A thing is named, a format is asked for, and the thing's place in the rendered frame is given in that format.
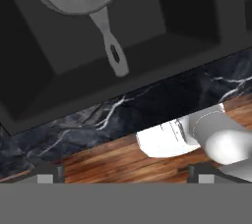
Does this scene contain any white rounded object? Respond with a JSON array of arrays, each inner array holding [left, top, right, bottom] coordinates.
[[135, 102, 252, 183]]

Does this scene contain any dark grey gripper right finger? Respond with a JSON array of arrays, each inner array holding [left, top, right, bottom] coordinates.
[[186, 163, 252, 185]]

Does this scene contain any dark grey double sink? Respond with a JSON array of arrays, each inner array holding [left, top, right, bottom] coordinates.
[[0, 0, 252, 137]]

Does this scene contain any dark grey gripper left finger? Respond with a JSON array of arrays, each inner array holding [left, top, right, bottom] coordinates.
[[0, 163, 66, 185]]

